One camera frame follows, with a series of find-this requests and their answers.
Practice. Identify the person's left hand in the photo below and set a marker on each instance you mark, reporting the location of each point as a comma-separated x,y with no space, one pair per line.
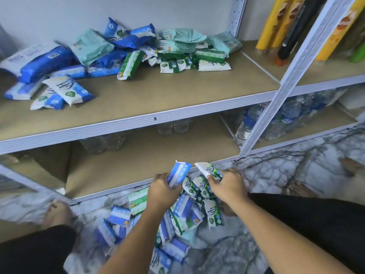
162,194

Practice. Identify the black bottle orange cap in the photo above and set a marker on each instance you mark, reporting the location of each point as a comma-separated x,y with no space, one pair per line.
296,31

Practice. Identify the water bottles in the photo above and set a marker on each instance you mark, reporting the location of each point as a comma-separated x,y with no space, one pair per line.
285,117

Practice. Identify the person's right leg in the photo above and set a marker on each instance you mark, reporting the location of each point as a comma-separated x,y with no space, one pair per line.
319,225

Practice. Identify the person's right forearm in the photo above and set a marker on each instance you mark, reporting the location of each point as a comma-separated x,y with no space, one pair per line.
279,239

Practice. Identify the grey metal shelf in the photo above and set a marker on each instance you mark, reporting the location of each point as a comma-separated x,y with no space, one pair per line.
114,127

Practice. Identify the person's left foot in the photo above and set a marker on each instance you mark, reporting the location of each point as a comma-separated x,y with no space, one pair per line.
57,215

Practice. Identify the green wipe packet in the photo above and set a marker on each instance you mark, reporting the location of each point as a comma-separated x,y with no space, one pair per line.
208,170

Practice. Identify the person's right hand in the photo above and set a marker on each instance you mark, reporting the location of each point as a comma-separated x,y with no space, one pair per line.
229,188

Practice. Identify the row of small blue packets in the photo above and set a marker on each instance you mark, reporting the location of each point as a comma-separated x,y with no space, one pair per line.
179,171

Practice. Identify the person's left forearm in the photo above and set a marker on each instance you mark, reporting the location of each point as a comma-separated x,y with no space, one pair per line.
134,245

